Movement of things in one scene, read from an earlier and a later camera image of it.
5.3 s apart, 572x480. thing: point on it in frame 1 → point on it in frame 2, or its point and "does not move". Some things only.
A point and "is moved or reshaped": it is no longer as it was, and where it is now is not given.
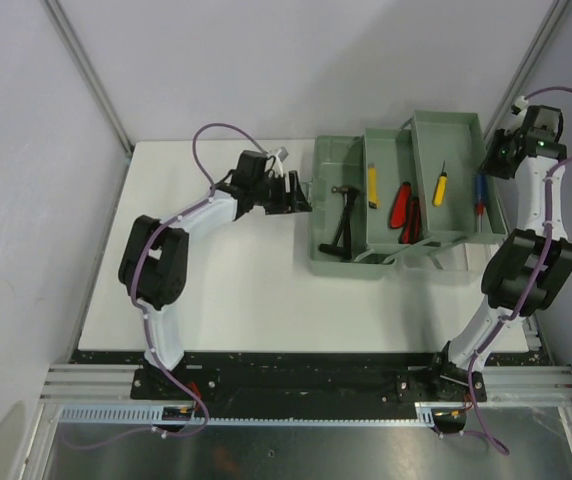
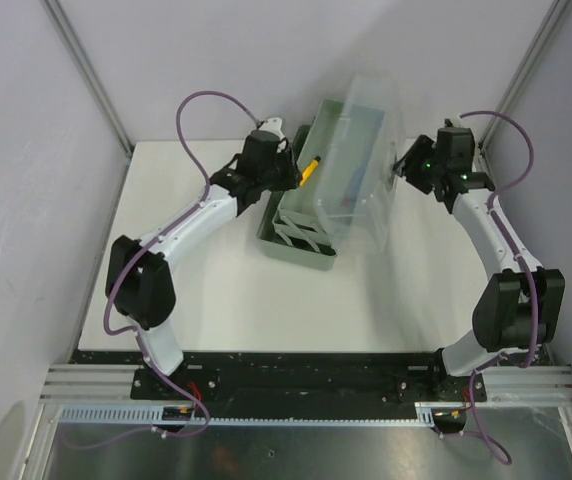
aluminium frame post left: (78, 53) does not move
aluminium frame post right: (523, 72) does not move
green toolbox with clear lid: (393, 199) → (347, 151)
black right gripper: (489, 166) → (408, 165)
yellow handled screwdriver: (440, 189) is moved or reshaped
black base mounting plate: (296, 377) does not move
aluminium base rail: (92, 384) does not move
